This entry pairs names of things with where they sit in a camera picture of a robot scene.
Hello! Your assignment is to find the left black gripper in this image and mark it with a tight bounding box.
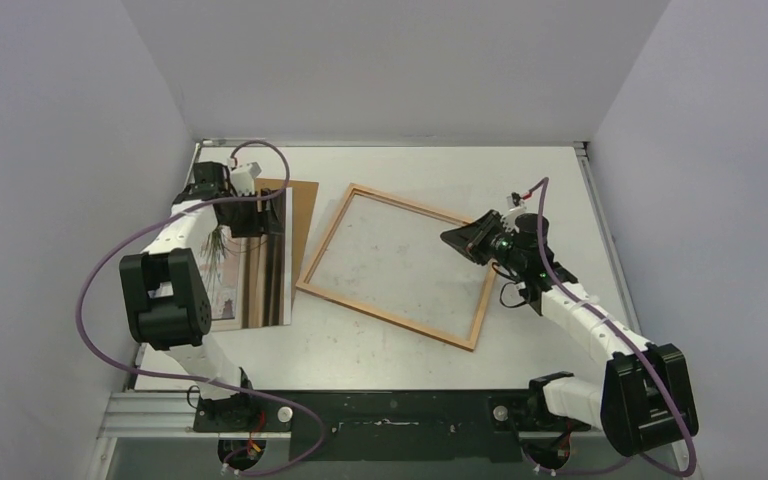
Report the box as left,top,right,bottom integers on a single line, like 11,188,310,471
222,189,284,238

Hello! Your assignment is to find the brown backing board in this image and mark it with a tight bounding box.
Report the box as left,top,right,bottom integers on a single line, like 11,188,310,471
245,180,318,299

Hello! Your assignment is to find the photo print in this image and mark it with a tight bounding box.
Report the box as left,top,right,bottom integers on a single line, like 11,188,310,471
196,189,293,333

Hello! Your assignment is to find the clear acrylic sheet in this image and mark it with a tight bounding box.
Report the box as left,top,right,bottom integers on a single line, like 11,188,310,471
312,197,490,337

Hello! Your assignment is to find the wooden picture frame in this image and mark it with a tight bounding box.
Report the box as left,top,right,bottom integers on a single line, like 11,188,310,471
296,183,496,351

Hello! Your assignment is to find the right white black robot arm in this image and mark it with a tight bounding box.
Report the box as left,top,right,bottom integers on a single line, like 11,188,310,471
440,210,699,457

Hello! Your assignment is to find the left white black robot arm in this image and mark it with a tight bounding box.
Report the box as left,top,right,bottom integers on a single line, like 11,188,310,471
119,160,283,431

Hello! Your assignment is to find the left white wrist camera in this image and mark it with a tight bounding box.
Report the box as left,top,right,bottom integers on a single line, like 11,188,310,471
230,162,261,197

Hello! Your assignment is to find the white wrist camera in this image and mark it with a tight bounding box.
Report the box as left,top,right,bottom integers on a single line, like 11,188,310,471
230,162,261,197
506,192,532,216

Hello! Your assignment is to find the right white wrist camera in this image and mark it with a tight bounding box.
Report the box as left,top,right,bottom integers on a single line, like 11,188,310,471
506,192,532,216

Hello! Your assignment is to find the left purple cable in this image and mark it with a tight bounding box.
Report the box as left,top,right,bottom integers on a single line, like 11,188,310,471
76,139,328,479

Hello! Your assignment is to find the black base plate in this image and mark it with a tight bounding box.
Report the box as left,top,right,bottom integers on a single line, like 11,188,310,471
193,389,589,463

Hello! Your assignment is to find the aluminium rail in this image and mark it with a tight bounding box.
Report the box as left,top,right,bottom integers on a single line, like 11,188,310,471
101,389,568,442

